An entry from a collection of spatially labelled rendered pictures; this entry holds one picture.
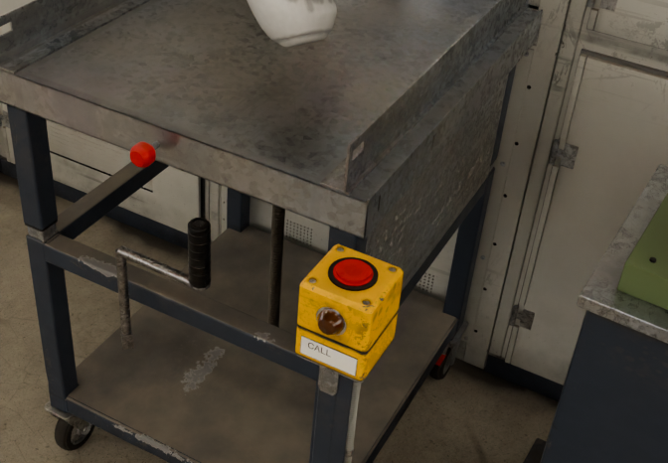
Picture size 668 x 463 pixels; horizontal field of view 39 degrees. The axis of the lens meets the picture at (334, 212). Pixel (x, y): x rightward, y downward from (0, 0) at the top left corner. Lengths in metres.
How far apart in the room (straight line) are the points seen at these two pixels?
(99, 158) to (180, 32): 0.96
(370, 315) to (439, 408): 1.17
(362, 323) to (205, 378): 0.95
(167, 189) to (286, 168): 1.15
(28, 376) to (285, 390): 0.59
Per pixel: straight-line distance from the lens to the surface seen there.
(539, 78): 1.76
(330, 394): 1.04
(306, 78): 1.39
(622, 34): 1.67
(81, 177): 2.50
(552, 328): 2.01
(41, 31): 1.49
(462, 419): 2.06
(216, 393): 1.82
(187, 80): 1.38
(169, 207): 2.35
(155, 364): 1.88
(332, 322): 0.92
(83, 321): 2.24
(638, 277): 1.23
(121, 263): 1.42
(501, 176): 1.87
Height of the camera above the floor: 1.50
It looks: 36 degrees down
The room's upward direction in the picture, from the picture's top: 5 degrees clockwise
